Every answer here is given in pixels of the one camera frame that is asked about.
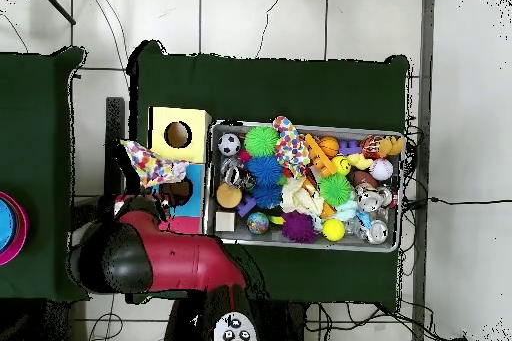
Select stacked pink and blue bowls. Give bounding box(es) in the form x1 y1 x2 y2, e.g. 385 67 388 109
0 190 30 267

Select white baseball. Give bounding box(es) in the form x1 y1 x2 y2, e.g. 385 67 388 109
369 157 395 182

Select black tripod leg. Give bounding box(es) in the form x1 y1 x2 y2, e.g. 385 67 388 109
33 0 77 26

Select wooden box with three holes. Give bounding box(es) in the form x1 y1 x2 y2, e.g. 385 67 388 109
147 106 212 235

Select black and white soccer ball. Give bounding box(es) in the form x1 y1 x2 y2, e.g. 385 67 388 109
217 132 243 157

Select dark green table cloth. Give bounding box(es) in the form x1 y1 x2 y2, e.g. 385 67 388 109
0 46 90 304
125 39 411 312

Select black floor cable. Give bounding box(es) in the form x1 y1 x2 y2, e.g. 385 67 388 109
403 195 512 207

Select blue spiky rubber ball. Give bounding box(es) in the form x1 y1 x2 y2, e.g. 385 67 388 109
243 155 284 187

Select purple spiky ball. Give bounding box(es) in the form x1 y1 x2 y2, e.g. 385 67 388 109
280 209 319 244

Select green spiky rubber ball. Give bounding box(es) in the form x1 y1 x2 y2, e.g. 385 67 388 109
317 173 352 207
244 125 280 158

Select orange toy building brick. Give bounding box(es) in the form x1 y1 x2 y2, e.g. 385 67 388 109
303 133 338 178

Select yellow smiley face ball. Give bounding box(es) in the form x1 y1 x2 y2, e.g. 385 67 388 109
331 155 352 177

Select shallow metal mesh bin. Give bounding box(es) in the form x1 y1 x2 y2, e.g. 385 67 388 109
205 119 406 253

